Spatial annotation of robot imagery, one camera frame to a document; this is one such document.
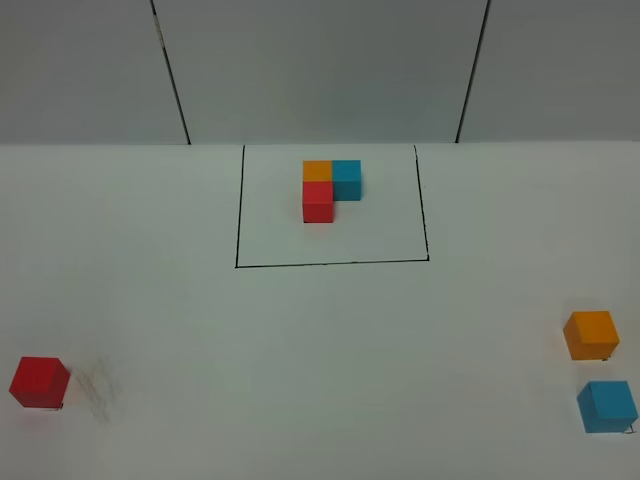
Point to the red template block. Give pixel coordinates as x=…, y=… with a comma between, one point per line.
x=318, y=202

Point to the orange template block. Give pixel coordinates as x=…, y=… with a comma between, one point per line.
x=317, y=171

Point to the blue template block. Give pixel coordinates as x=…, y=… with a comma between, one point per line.
x=347, y=180

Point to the loose blue block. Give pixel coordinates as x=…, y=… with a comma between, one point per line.
x=607, y=407

